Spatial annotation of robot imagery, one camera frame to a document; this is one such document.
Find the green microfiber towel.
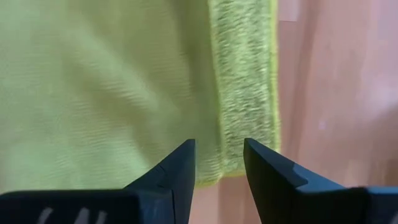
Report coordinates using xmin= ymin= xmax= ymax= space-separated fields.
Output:
xmin=0 ymin=0 xmax=280 ymax=187

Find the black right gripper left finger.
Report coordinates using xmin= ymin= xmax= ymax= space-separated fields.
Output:
xmin=0 ymin=139 xmax=196 ymax=224

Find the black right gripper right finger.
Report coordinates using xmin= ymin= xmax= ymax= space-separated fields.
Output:
xmin=243 ymin=138 xmax=398 ymax=224

